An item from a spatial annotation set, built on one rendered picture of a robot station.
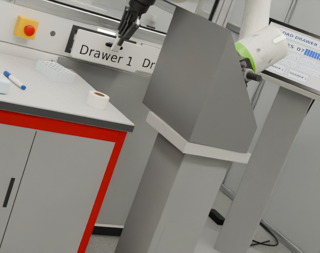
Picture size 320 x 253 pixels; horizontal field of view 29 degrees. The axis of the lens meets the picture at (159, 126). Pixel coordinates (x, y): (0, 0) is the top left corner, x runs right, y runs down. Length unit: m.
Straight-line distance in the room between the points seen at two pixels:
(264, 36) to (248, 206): 1.14
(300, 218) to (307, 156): 0.36
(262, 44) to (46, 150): 0.81
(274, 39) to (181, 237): 0.77
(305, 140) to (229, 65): 1.79
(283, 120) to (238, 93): 0.95
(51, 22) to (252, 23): 0.76
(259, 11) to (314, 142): 1.44
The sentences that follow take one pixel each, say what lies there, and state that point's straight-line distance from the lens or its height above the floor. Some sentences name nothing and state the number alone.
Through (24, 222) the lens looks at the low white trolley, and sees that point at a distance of 1.99.
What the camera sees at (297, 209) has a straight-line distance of 3.68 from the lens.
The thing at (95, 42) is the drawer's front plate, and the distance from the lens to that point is 2.41.
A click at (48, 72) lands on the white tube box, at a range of 2.19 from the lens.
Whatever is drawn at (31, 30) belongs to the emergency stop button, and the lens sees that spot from 2.31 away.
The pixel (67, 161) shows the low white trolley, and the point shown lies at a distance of 1.94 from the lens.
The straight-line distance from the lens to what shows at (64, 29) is 2.43.
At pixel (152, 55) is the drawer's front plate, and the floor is 0.89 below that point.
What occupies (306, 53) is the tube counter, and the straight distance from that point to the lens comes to 2.92.
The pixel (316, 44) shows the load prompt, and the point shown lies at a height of 1.16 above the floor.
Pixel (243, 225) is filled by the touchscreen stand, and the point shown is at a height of 0.22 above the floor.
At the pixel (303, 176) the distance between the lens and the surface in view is 3.67.
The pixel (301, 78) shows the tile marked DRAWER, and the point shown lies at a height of 1.00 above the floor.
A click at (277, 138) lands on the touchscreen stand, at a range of 2.96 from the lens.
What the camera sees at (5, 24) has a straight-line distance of 2.36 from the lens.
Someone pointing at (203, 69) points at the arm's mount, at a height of 0.99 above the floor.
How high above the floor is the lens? 1.25
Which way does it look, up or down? 14 degrees down
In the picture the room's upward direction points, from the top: 20 degrees clockwise
